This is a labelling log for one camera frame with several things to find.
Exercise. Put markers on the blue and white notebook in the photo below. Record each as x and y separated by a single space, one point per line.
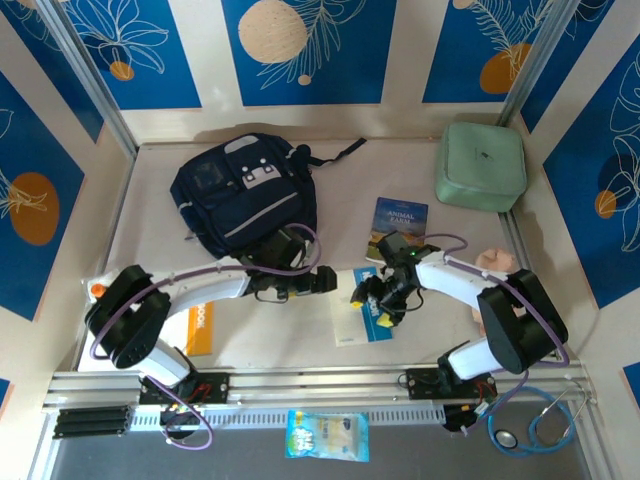
350 325

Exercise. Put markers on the Animal Farm paperback book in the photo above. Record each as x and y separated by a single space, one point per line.
400 215

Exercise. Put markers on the navy blue backpack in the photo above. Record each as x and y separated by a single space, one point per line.
240 210

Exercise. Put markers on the orange notebook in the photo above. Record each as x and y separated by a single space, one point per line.
202 327

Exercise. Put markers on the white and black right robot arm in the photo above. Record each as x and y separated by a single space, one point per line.
450 285

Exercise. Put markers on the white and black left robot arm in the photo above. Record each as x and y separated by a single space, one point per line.
210 287

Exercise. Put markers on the pale pink plastic toy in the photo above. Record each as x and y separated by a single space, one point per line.
495 260

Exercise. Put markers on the blue snack packet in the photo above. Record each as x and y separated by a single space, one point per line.
327 435

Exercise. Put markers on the mint green zip case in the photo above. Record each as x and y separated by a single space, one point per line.
480 167

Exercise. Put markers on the blue stethoscope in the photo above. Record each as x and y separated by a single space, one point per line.
506 439

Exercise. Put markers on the white bottle with orange cap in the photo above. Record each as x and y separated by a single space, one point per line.
96 289

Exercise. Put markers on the black ribbed block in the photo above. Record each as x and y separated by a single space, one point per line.
92 422

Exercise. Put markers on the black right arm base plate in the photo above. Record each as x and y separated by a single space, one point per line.
420 382

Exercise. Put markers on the aluminium frame rail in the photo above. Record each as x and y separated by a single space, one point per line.
320 382

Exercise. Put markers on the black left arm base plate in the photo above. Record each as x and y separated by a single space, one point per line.
215 387

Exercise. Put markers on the blue floral wall poster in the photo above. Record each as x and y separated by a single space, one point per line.
560 90
165 75
350 75
575 225
50 150
450 50
65 90

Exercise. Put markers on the aluminium corner post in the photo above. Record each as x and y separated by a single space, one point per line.
90 80
535 65

